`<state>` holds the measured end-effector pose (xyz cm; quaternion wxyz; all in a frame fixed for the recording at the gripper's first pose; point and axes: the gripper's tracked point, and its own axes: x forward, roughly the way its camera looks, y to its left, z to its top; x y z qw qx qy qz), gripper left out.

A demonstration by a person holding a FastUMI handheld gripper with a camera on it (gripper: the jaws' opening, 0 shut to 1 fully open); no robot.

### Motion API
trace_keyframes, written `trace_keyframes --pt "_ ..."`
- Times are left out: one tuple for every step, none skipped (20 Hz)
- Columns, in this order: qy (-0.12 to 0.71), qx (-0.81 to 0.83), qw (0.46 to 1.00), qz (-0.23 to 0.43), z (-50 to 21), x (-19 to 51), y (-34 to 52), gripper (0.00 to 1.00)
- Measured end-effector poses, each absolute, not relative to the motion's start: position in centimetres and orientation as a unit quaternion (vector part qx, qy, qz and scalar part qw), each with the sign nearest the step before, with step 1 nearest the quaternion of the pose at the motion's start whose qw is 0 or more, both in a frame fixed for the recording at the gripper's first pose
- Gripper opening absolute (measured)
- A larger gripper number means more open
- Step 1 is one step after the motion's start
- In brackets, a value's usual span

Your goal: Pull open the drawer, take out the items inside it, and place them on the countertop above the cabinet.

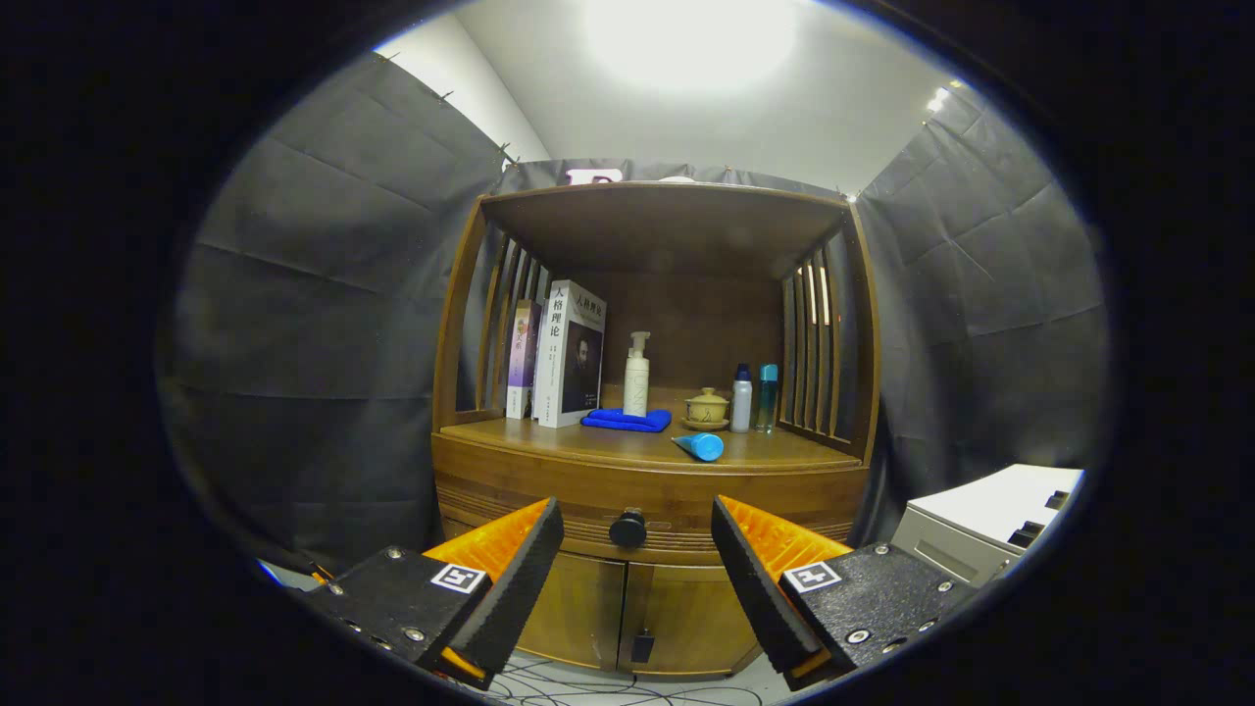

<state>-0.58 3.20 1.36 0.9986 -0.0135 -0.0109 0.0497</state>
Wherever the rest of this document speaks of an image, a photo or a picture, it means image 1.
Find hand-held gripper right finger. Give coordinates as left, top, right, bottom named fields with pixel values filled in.
left=710, top=494, right=981, bottom=692

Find black backdrop cloth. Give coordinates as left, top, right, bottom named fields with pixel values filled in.
left=157, top=51, right=1109, bottom=580

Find blue folded cloth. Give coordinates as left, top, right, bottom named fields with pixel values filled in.
left=580, top=408, right=674, bottom=433

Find black floor cables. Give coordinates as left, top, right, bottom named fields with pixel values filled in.
left=485, top=655, right=776, bottom=706

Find wooden cabinet door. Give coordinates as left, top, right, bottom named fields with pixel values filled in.
left=515, top=549, right=628, bottom=671
left=618, top=561, right=764, bottom=678

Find brown wooden cabinet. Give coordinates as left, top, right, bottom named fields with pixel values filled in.
left=431, top=179, right=881, bottom=680

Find wooden countertop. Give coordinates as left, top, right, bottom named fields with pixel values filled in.
left=439, top=384, right=864, bottom=476

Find purple book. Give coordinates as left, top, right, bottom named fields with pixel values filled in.
left=506, top=299, right=542, bottom=421

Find white portrait book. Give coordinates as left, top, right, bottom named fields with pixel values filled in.
left=535, top=279, right=608, bottom=429

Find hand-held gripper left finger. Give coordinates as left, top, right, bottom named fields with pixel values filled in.
left=299, top=496, right=566, bottom=690

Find white grey printer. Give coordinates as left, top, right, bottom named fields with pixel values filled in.
left=890, top=464, right=1084, bottom=589

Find white pump bottle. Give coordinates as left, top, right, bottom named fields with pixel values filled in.
left=624, top=331, right=652, bottom=418

